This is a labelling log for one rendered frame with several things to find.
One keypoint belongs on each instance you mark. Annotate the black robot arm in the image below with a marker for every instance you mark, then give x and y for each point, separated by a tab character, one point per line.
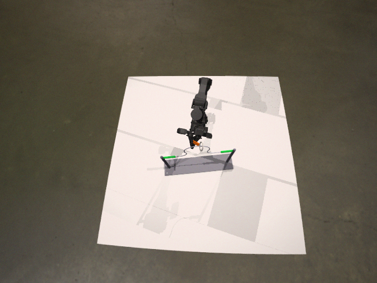
199	105

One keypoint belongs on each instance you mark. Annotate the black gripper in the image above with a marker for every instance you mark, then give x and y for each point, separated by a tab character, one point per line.
190	134

